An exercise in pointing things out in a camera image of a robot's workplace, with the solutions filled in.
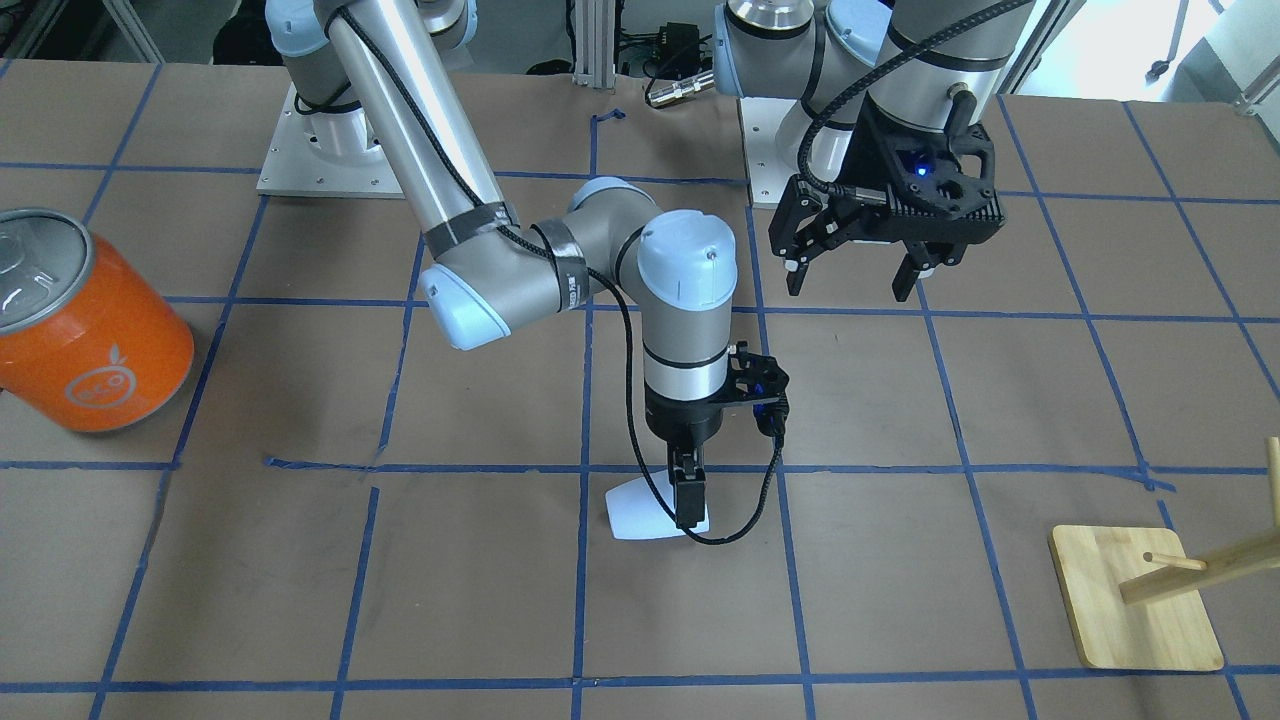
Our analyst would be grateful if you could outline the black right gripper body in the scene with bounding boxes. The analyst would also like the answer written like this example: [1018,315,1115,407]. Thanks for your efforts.
[644,386,724,480]

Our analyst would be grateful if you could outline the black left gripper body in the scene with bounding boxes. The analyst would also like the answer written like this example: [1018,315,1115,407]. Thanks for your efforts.
[769,100,1006,263]

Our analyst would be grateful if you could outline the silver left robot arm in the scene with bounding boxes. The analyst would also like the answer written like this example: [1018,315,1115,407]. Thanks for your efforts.
[712,1,1030,301]

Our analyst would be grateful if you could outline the black power box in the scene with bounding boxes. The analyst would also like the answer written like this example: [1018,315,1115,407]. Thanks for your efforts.
[654,22,700,63]

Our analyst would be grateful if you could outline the wooden mug tree stand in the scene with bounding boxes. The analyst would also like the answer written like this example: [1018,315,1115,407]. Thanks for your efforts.
[1030,437,1277,673]

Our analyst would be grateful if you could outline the orange can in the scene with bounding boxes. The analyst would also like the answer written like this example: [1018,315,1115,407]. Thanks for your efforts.
[1,208,195,433]

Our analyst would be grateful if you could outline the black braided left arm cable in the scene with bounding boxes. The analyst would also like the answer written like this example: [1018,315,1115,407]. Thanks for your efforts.
[797,0,1036,196]

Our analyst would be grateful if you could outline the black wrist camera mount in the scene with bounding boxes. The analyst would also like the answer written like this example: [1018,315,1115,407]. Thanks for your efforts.
[713,341,790,445]

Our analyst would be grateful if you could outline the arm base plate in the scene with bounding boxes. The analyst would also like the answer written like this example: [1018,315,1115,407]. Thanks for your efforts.
[257,85,403,199]
[740,97,852,210]

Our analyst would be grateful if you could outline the silver cable connector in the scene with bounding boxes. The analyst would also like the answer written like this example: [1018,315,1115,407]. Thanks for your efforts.
[645,70,716,109]

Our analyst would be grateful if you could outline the aluminium frame post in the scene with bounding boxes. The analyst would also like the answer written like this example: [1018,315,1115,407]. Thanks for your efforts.
[566,1,620,94]

